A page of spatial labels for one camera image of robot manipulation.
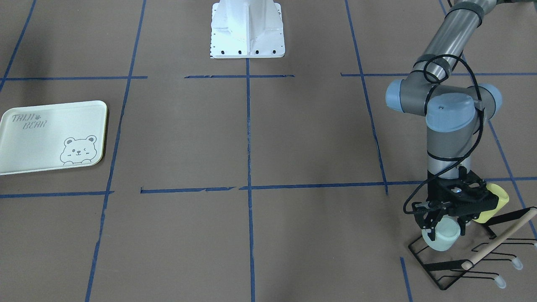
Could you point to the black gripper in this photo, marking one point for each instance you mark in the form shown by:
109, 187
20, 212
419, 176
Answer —
431, 216

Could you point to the pale green cup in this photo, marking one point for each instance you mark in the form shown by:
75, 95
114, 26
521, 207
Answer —
447, 231

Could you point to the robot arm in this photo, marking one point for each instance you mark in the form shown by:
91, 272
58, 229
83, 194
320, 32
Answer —
455, 119

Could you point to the white bear serving tray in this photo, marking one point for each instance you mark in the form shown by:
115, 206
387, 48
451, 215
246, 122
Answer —
52, 137

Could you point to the black wire cup rack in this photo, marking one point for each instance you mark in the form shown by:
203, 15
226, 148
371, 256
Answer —
500, 229

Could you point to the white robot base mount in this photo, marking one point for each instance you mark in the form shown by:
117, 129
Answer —
247, 29

